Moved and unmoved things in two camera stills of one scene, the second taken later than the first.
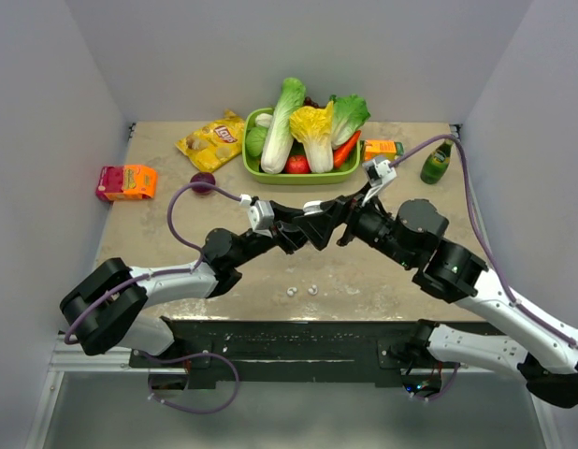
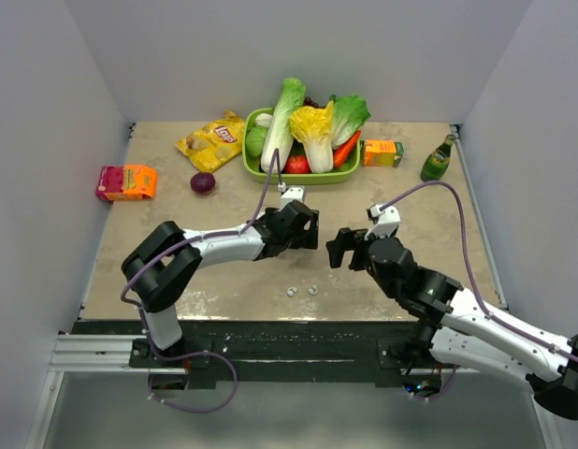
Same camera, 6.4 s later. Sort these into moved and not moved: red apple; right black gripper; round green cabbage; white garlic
Moved: right black gripper
Not moved: round green cabbage; white garlic; red apple
